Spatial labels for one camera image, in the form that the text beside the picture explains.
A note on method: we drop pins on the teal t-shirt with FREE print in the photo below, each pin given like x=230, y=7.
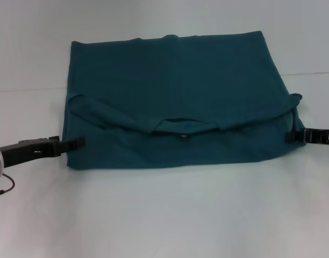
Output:
x=180, y=107

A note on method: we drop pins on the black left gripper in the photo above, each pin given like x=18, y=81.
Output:
x=27, y=151

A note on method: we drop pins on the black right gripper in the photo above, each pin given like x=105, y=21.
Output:
x=320, y=135

